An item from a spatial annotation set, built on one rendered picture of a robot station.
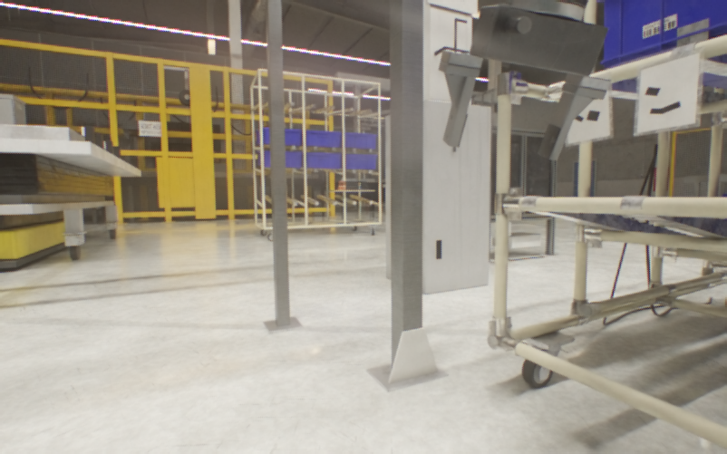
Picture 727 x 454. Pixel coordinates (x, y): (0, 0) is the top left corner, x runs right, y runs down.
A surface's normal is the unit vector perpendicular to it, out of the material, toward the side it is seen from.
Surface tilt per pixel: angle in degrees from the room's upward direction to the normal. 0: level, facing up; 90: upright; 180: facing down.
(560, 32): 114
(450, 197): 90
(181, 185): 90
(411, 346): 90
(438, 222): 90
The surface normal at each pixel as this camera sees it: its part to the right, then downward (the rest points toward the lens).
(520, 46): 0.10, 0.47
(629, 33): -0.89, 0.10
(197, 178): 0.43, 0.07
